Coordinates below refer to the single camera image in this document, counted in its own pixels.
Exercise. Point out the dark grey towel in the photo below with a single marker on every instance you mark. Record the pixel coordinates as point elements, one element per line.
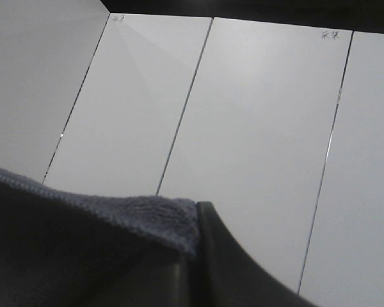
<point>55,245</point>

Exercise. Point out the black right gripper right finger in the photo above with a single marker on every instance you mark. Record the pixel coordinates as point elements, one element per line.
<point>230,276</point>

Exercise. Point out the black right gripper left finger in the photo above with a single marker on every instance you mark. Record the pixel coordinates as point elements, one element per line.
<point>176,283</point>

